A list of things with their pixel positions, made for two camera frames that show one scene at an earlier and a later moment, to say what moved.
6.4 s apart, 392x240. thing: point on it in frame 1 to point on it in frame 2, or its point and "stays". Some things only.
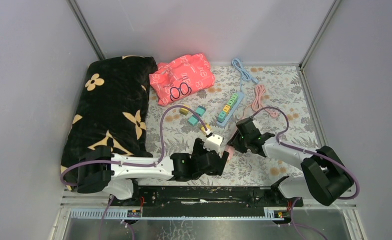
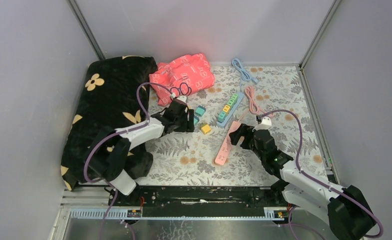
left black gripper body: [198, 149] to [181, 124]
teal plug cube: [221, 116] stays
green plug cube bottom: [234, 96] stays
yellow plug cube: [226, 108] stays
